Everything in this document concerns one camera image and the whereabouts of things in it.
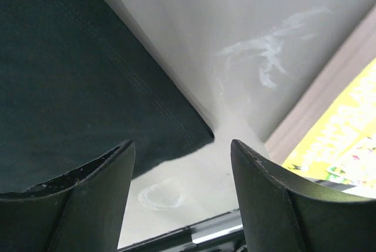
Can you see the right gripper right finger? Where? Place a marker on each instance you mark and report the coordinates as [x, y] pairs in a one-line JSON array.
[[282, 211]]

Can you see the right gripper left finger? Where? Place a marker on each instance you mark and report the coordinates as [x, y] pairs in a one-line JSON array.
[[81, 210]]

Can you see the black t shirt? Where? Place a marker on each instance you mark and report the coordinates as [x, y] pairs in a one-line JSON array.
[[75, 83]]

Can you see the green book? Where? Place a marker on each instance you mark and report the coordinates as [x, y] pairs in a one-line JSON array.
[[329, 134]]

